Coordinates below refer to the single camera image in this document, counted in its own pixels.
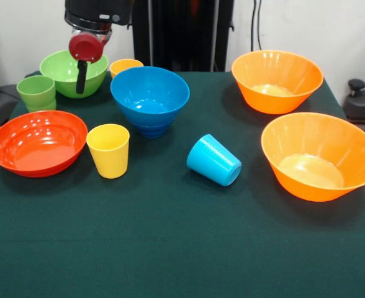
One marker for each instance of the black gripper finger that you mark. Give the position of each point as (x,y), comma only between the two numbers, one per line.
(81,77)

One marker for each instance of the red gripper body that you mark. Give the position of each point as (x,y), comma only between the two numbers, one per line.
(86,49)

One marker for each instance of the light blue plastic bowl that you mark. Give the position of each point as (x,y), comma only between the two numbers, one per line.
(150,90)

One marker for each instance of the red plastic bowl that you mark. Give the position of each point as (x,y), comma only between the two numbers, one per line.
(36,142)

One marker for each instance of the dark blue plastic bowl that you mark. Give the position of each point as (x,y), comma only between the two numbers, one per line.
(151,132)

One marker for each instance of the light blue plastic cup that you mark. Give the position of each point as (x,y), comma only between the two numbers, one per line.
(213,159)

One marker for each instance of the orange plastic bowl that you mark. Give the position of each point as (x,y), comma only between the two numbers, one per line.
(320,146)
(277,73)

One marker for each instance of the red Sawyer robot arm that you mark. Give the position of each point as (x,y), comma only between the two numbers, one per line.
(95,12)

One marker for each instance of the green plastic bowl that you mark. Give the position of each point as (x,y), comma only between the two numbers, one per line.
(61,74)

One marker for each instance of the yellow plastic cup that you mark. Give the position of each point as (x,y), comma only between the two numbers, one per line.
(109,158)
(125,65)

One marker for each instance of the green plastic cup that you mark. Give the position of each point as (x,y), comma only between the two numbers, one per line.
(36,90)
(41,107)

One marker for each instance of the dark green tablecloth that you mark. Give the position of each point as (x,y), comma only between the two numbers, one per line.
(182,232)

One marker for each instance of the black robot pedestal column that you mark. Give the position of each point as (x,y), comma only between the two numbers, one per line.
(182,31)

